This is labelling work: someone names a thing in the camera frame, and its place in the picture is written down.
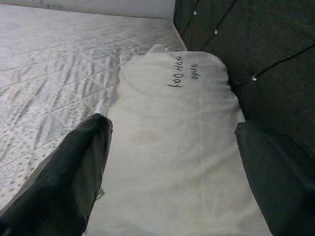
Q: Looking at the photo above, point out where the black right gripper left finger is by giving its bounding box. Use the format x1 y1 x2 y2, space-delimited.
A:
0 113 114 236

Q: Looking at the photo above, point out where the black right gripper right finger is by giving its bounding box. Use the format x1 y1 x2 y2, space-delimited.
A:
234 119 315 236

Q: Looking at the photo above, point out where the white lettered pillow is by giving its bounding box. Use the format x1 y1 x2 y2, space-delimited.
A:
85 44 274 236

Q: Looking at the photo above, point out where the white quilted mattress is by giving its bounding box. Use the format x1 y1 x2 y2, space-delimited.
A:
0 3 189 215

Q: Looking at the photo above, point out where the dark tufted headboard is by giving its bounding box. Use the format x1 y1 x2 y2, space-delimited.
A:
173 0 315 148

